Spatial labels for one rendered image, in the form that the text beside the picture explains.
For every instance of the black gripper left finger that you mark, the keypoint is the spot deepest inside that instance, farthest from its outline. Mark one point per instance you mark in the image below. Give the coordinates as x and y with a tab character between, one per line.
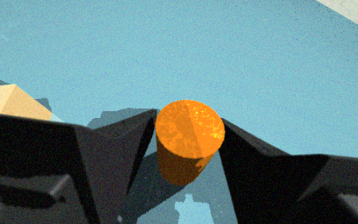
105	160

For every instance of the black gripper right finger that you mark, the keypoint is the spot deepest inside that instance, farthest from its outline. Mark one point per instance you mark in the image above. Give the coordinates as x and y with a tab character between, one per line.
269	186

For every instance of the orange knob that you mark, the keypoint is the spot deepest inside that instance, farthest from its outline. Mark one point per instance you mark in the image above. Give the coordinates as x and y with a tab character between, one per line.
188	134

